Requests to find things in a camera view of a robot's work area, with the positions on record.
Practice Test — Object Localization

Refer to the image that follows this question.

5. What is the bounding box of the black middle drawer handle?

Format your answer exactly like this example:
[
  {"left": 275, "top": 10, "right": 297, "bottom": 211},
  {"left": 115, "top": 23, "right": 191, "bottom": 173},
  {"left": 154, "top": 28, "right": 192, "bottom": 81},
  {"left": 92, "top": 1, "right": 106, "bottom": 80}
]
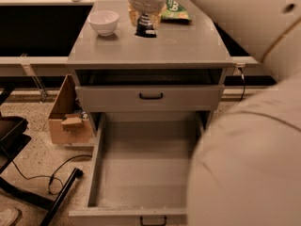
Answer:
[{"left": 139, "top": 217, "right": 167, "bottom": 226}]

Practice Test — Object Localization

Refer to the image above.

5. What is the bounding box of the black cable left floor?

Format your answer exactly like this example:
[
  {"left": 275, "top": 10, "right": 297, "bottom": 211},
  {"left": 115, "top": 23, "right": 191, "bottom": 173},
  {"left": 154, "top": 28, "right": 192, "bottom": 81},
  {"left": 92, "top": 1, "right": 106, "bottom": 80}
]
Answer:
[{"left": 10, "top": 154, "right": 93, "bottom": 197}]

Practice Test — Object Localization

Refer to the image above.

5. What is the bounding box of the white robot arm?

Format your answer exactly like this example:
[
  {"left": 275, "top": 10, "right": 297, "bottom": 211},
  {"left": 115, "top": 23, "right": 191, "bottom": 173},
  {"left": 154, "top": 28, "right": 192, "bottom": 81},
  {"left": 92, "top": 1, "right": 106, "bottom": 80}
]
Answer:
[{"left": 187, "top": 0, "right": 301, "bottom": 226}]

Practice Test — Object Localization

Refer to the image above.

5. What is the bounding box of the black drawer handle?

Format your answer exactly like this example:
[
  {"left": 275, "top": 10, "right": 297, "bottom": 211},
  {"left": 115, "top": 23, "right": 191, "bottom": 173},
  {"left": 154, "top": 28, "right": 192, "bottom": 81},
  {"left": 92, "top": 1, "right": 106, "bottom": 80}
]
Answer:
[
  {"left": 139, "top": 93, "right": 164, "bottom": 100},
  {"left": 139, "top": 217, "right": 167, "bottom": 226}
]

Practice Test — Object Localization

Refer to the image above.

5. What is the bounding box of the brown cardboard box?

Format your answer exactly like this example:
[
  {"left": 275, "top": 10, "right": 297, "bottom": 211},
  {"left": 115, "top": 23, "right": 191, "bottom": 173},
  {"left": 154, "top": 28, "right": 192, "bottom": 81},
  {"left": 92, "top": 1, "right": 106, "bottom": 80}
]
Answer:
[{"left": 48, "top": 74, "right": 92, "bottom": 144}]

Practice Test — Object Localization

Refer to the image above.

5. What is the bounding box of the grey drawer cabinet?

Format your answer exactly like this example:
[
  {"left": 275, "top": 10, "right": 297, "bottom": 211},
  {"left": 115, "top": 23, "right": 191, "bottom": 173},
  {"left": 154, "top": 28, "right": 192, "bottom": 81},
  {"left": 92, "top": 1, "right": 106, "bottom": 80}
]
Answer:
[{"left": 67, "top": 0, "right": 233, "bottom": 127}]

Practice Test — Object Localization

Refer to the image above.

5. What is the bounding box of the green snack bag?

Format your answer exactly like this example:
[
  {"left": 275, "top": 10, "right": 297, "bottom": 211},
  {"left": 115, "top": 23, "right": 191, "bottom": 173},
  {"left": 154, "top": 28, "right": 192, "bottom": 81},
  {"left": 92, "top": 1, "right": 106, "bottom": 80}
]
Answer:
[{"left": 161, "top": 0, "right": 190, "bottom": 22}]

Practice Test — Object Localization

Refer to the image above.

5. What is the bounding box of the dark blue rxbar wrapper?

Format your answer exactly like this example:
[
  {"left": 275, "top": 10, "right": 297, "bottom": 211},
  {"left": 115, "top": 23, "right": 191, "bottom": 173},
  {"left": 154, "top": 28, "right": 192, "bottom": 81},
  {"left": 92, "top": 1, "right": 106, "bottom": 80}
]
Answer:
[{"left": 135, "top": 13, "right": 156, "bottom": 38}]

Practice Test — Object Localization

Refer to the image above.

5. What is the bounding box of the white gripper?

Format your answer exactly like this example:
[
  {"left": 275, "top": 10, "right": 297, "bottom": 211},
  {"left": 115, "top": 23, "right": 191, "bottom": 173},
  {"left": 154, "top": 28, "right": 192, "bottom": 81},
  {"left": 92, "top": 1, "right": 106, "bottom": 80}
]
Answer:
[{"left": 128, "top": 0, "right": 166, "bottom": 29}]

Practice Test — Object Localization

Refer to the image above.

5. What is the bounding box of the black cable floor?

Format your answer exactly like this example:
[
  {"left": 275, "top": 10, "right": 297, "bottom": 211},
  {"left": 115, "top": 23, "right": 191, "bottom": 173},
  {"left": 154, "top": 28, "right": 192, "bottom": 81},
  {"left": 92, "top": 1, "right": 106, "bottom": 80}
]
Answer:
[
  {"left": 10, "top": 154, "right": 93, "bottom": 197},
  {"left": 238, "top": 67, "right": 246, "bottom": 103}
]

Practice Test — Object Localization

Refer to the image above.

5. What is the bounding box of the open grey middle drawer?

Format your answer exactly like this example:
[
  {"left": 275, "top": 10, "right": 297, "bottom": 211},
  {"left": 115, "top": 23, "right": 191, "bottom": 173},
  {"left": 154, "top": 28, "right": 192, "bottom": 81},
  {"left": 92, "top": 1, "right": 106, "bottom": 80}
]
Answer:
[{"left": 69, "top": 112, "right": 203, "bottom": 226}]

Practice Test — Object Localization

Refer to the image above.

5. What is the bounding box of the black cable right floor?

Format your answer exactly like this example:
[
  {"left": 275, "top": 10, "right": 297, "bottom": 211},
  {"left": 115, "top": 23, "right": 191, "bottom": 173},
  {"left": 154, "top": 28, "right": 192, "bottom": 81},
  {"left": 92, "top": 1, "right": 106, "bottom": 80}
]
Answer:
[{"left": 238, "top": 67, "right": 246, "bottom": 103}]

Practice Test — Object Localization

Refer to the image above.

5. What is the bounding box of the white shoe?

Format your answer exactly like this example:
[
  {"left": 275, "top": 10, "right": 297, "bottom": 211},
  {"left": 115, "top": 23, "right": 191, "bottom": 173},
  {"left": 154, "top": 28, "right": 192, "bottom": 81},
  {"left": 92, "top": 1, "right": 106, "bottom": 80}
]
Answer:
[{"left": 0, "top": 208, "right": 22, "bottom": 226}]

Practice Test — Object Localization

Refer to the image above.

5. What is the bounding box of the white ceramic bowl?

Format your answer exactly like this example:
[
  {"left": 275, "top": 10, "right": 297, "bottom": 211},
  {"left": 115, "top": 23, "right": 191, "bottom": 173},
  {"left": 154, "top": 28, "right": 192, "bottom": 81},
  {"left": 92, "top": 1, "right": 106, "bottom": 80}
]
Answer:
[{"left": 87, "top": 10, "right": 119, "bottom": 36}]

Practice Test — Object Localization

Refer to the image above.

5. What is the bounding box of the closed grey top drawer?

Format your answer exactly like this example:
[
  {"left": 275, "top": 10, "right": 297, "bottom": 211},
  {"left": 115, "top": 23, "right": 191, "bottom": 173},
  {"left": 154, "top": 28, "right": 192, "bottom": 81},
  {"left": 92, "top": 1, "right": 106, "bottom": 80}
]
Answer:
[{"left": 75, "top": 86, "right": 224, "bottom": 112}]

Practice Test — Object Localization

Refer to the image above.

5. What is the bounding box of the black top drawer handle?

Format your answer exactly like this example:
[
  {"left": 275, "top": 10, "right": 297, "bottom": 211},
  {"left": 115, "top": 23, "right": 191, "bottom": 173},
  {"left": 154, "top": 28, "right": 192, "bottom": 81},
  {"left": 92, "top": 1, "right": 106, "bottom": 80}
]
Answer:
[{"left": 139, "top": 93, "right": 164, "bottom": 100}]

